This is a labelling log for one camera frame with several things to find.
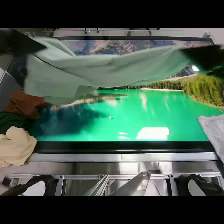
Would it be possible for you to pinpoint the pale green T-shirt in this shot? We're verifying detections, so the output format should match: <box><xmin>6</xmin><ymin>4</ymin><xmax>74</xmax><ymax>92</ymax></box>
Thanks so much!
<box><xmin>23</xmin><ymin>35</ymin><xmax>198</xmax><ymax>106</ymax></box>

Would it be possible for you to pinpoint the brown garment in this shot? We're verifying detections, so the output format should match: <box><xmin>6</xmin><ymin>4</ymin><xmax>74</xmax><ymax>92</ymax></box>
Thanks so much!
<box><xmin>3</xmin><ymin>89</ymin><xmax>50</xmax><ymax>121</ymax></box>

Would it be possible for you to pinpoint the cream garment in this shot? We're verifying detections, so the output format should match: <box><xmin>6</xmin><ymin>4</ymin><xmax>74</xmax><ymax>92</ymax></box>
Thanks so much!
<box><xmin>0</xmin><ymin>125</ymin><xmax>38</xmax><ymax>168</ymax></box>

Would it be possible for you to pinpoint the grey garment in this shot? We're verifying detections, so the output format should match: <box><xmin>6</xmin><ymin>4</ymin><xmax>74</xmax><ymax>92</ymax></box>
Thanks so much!
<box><xmin>197</xmin><ymin>113</ymin><xmax>224</xmax><ymax>164</ymax></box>

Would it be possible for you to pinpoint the dark green garment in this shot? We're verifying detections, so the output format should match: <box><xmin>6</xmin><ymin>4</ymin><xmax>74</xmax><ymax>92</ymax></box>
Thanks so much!
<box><xmin>0</xmin><ymin>110</ymin><xmax>34</xmax><ymax>136</ymax></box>

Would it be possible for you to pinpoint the silver frame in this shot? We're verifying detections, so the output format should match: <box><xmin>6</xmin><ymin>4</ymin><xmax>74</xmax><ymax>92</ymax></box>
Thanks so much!
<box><xmin>0</xmin><ymin>151</ymin><xmax>224</xmax><ymax>197</ymax></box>

